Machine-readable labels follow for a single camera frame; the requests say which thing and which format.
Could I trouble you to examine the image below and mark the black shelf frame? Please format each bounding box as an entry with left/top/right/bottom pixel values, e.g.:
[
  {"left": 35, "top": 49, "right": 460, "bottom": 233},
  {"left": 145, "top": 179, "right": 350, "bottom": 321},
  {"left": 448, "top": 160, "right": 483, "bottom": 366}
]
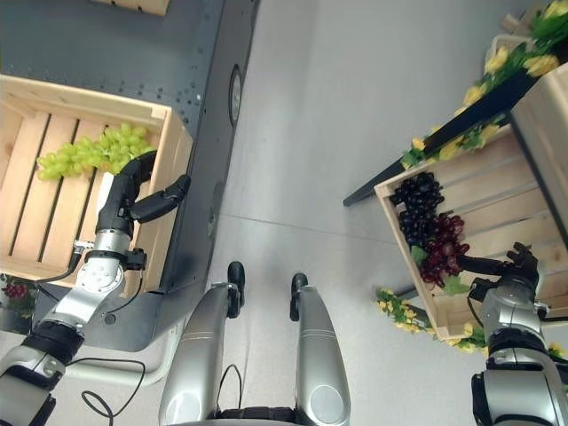
[{"left": 343, "top": 65, "right": 548, "bottom": 208}]

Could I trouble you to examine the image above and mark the green grape bunch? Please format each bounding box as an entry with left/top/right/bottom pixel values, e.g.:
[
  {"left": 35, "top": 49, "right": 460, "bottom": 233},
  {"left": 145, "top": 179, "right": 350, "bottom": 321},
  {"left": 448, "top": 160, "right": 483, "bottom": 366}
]
[{"left": 35, "top": 122, "right": 154, "bottom": 183}]

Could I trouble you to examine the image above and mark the black floor cable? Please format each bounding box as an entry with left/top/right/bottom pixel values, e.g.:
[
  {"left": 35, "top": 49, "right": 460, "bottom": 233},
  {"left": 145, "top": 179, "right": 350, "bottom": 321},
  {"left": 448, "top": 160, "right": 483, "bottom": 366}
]
[{"left": 80, "top": 358, "right": 148, "bottom": 421}]

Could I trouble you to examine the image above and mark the grey metal cart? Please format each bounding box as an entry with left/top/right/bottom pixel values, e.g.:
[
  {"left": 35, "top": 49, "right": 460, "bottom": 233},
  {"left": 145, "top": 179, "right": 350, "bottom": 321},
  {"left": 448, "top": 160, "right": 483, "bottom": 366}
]
[{"left": 0, "top": 0, "right": 261, "bottom": 385}]

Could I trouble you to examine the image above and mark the black grape bunch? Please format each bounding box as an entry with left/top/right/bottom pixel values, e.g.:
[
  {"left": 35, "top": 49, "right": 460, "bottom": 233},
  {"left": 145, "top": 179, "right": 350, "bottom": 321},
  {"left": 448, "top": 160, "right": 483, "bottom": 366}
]
[{"left": 393, "top": 172, "right": 446, "bottom": 248}]

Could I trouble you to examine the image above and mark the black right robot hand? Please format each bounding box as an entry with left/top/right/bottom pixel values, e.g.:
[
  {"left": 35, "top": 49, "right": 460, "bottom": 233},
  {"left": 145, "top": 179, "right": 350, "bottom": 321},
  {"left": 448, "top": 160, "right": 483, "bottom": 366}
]
[{"left": 456, "top": 241, "right": 540, "bottom": 286}]

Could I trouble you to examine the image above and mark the pale wooden box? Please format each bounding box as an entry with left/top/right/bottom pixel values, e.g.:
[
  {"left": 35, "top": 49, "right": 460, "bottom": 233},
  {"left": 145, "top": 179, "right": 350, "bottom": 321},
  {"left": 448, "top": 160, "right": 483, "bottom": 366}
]
[{"left": 509, "top": 61, "right": 568, "bottom": 225}]

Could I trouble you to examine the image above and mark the silver right robot leg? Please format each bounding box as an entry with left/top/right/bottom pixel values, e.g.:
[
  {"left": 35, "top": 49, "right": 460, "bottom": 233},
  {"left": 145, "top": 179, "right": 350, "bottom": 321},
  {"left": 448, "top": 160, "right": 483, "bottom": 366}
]
[{"left": 289, "top": 272, "right": 353, "bottom": 422}]

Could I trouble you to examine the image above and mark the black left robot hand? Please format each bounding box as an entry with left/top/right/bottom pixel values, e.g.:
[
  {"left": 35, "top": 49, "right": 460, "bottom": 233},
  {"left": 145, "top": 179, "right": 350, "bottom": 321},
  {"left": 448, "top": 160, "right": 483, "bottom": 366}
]
[{"left": 96, "top": 150, "right": 193, "bottom": 233}]

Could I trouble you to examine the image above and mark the black cart wheel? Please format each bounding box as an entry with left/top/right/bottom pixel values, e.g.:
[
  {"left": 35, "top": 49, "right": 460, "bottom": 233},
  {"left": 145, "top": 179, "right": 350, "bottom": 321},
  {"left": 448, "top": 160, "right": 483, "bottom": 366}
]
[{"left": 227, "top": 63, "right": 245, "bottom": 123}]

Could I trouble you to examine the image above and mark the wooden slatted crate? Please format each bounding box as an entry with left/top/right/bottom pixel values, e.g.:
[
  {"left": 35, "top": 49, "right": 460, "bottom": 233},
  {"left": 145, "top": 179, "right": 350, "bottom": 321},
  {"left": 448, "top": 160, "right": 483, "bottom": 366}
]
[
  {"left": 0, "top": 74, "right": 194, "bottom": 299},
  {"left": 90, "top": 0, "right": 172, "bottom": 18},
  {"left": 374, "top": 125, "right": 568, "bottom": 343}
]

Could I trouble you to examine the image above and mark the thin black cable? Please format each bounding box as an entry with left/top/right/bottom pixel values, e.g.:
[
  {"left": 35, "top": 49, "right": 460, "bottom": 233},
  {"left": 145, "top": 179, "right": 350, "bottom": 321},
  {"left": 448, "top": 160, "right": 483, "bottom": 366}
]
[{"left": 218, "top": 363, "right": 245, "bottom": 412}]

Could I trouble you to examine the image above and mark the yellow flower garland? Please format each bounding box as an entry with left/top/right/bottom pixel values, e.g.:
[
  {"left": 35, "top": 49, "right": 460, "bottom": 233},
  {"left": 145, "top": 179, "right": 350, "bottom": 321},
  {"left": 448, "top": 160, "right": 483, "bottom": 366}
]
[
  {"left": 400, "top": 0, "right": 568, "bottom": 170},
  {"left": 375, "top": 287, "right": 568, "bottom": 361}
]

